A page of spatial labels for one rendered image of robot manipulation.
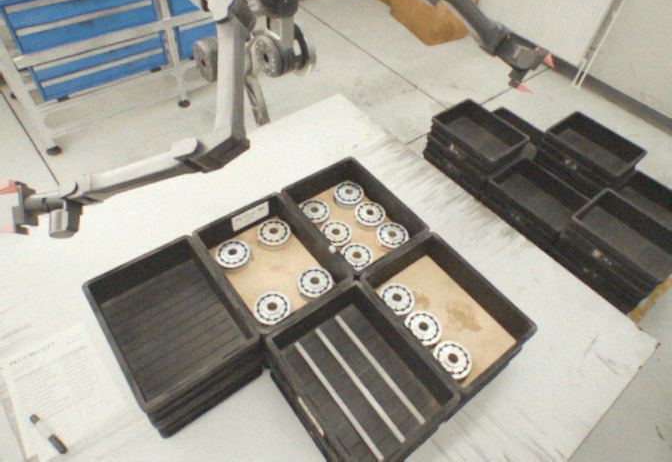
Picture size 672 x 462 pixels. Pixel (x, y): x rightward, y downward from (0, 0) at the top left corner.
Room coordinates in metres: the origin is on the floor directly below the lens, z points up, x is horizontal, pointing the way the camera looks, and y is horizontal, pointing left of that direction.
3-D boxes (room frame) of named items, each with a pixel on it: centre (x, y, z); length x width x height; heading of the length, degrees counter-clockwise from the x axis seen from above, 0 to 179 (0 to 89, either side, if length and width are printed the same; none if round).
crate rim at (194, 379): (0.56, 0.41, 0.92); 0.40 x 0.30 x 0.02; 43
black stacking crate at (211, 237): (0.77, 0.19, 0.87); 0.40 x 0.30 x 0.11; 43
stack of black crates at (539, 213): (1.62, -0.90, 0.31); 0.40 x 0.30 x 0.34; 45
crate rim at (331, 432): (0.48, -0.08, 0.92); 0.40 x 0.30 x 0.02; 43
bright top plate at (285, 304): (0.64, 0.17, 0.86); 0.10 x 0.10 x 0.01
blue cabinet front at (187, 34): (2.84, 0.88, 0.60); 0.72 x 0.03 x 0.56; 135
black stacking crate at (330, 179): (0.97, -0.03, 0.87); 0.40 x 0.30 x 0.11; 43
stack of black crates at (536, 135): (2.19, -0.90, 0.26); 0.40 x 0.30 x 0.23; 45
